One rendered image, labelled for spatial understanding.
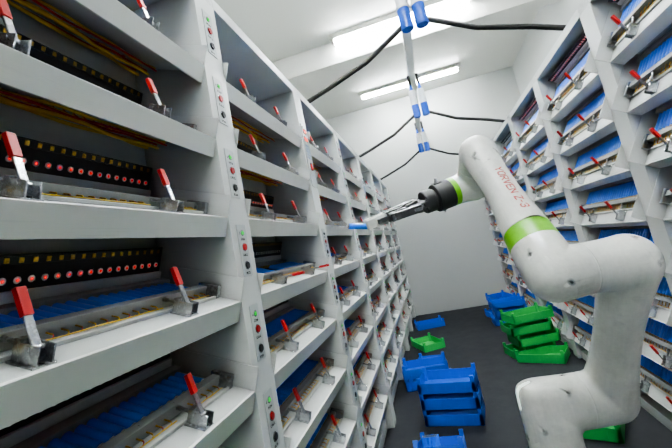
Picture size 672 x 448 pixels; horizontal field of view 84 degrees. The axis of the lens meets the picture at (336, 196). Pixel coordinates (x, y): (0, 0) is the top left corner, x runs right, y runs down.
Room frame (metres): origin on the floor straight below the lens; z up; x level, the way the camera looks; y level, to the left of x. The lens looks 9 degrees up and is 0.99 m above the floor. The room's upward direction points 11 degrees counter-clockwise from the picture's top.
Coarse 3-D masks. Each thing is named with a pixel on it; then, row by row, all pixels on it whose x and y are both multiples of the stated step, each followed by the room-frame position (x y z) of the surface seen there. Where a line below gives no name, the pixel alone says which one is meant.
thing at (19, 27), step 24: (24, 24) 0.62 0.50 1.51; (72, 48) 0.71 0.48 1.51; (120, 72) 0.84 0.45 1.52; (0, 120) 0.57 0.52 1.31; (24, 120) 0.61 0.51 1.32; (48, 120) 0.65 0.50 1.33; (72, 144) 0.69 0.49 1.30; (96, 144) 0.75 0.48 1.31; (120, 144) 0.81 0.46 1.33; (264, 192) 1.54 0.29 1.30; (0, 240) 0.56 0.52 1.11; (24, 240) 0.59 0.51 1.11; (48, 240) 0.63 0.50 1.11; (72, 240) 0.67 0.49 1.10; (96, 240) 0.72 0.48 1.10; (120, 240) 0.78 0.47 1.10; (144, 240) 0.85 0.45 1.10; (264, 240) 1.46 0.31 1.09
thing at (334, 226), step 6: (324, 210) 1.79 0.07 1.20; (324, 216) 1.61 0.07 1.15; (324, 222) 1.61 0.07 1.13; (330, 222) 1.78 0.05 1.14; (336, 222) 2.05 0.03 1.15; (342, 222) 2.04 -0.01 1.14; (348, 222) 2.20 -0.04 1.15; (330, 228) 1.71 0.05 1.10; (336, 228) 1.82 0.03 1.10; (342, 228) 1.94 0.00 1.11; (330, 234) 1.72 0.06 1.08; (336, 234) 1.83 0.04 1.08; (342, 234) 1.96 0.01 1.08; (348, 234) 2.10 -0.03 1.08
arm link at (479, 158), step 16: (464, 144) 1.08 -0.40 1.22; (480, 144) 1.05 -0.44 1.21; (464, 160) 1.08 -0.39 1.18; (480, 160) 1.03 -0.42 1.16; (496, 160) 1.01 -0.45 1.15; (480, 176) 1.02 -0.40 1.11; (496, 176) 0.98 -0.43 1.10; (512, 176) 0.99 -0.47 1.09; (496, 192) 0.96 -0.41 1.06; (512, 192) 0.93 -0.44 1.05; (496, 208) 0.95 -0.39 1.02; (512, 208) 0.91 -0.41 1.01; (528, 208) 0.89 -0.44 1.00; (512, 224) 0.89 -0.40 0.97
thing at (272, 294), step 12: (324, 264) 1.52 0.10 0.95; (300, 276) 1.29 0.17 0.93; (312, 276) 1.33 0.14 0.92; (324, 276) 1.49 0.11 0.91; (264, 288) 1.01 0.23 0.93; (276, 288) 1.03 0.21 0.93; (288, 288) 1.11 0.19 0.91; (300, 288) 1.22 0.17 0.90; (264, 300) 0.96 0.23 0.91; (276, 300) 1.03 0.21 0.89
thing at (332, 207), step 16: (320, 144) 2.22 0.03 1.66; (336, 144) 2.22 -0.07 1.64; (336, 176) 2.21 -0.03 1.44; (336, 208) 2.22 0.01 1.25; (336, 240) 2.23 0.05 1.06; (352, 240) 2.21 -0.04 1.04; (352, 272) 2.21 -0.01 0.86; (368, 288) 2.28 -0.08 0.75; (368, 304) 2.20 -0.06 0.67; (384, 384) 2.20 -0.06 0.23; (384, 416) 2.21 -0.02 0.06
